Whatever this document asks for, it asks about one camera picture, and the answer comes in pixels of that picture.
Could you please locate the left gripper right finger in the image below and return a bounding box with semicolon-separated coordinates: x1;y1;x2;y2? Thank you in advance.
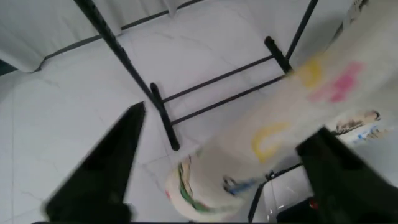
295;126;398;224

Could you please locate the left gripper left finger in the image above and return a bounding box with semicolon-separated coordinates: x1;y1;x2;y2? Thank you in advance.
42;101;147;223

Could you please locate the cream printed garment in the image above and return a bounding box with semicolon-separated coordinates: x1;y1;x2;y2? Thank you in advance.
164;0;398;222

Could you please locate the black clothes rack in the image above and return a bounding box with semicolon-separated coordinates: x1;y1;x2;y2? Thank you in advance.
73;0;320;152

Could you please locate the white curtain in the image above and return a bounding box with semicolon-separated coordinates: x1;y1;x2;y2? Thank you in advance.
0;0;206;74

